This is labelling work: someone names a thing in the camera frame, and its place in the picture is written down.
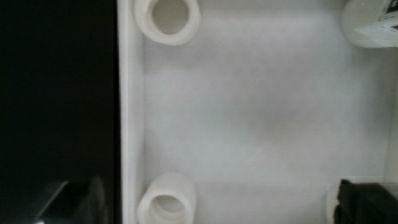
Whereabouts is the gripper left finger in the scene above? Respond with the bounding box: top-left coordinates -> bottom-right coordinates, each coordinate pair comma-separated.
18,176 -> 111,224

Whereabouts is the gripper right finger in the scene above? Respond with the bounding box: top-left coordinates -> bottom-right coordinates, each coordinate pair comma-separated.
334,179 -> 398,224

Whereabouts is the white table leg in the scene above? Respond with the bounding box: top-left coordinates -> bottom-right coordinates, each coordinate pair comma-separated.
356,0 -> 398,47

